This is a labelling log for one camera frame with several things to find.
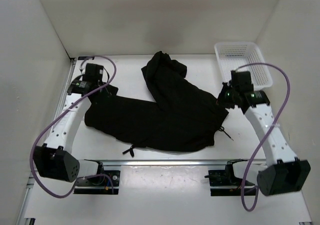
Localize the black trousers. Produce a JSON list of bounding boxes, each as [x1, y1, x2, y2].
[[84, 51, 228, 153]]

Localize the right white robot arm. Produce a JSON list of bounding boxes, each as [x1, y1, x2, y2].
[[217, 70, 311, 196]]

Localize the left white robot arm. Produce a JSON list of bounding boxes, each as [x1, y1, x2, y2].
[[33, 63, 105, 185]]

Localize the white plastic mesh basket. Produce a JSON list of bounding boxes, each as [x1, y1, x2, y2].
[[214, 41, 273, 90]]

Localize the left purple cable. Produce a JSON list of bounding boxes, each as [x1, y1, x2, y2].
[[29, 55, 118, 199]]

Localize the aluminium front rail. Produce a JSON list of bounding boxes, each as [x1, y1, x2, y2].
[[84, 158, 268, 168]]

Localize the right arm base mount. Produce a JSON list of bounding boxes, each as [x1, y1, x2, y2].
[[204, 163, 242, 197]]

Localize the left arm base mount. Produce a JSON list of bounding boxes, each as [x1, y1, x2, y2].
[[73, 165, 121, 195]]

